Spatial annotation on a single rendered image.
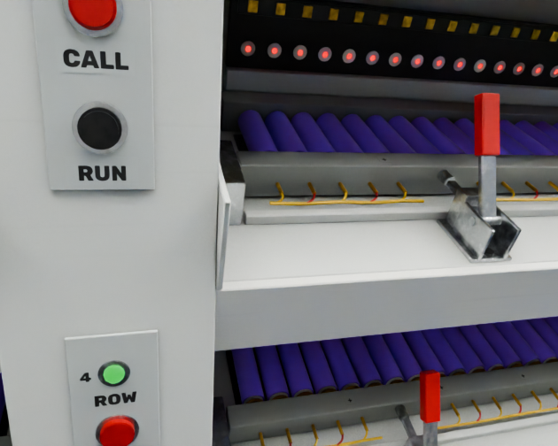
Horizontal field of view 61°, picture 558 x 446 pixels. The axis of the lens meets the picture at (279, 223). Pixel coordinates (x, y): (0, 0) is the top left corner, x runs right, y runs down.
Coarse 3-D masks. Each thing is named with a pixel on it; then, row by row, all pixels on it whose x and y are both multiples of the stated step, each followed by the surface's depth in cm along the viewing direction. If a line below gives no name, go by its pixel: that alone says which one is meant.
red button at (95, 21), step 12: (72, 0) 16; (84, 0) 16; (96, 0) 17; (108, 0) 17; (72, 12) 17; (84, 12) 17; (96, 12) 17; (108, 12) 17; (84, 24) 17; (96, 24) 17; (108, 24) 17
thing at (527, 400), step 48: (384, 336) 44; (432, 336) 44; (480, 336) 45; (528, 336) 46; (240, 384) 38; (288, 384) 39; (336, 384) 41; (384, 384) 40; (432, 384) 33; (480, 384) 40; (528, 384) 41; (240, 432) 34; (288, 432) 35; (336, 432) 37; (384, 432) 38; (432, 432) 34; (480, 432) 38; (528, 432) 40
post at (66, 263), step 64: (0, 0) 16; (192, 0) 18; (0, 64) 17; (192, 64) 19; (0, 128) 18; (192, 128) 20; (0, 192) 18; (64, 192) 19; (128, 192) 20; (192, 192) 20; (0, 256) 19; (64, 256) 20; (128, 256) 21; (192, 256) 21; (0, 320) 20; (64, 320) 21; (128, 320) 22; (192, 320) 23; (64, 384) 22; (192, 384) 24
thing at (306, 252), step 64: (256, 0) 34; (320, 0) 35; (256, 64) 36; (320, 64) 38; (384, 64) 39; (448, 64) 40; (512, 64) 42; (256, 128) 33; (320, 128) 35; (384, 128) 36; (448, 128) 38; (512, 128) 40; (256, 192) 29; (320, 192) 30; (384, 192) 31; (448, 192) 33; (512, 192) 32; (256, 256) 25; (320, 256) 26; (384, 256) 26; (448, 256) 27; (512, 256) 28; (256, 320) 24; (320, 320) 26; (384, 320) 27; (448, 320) 28; (512, 320) 30
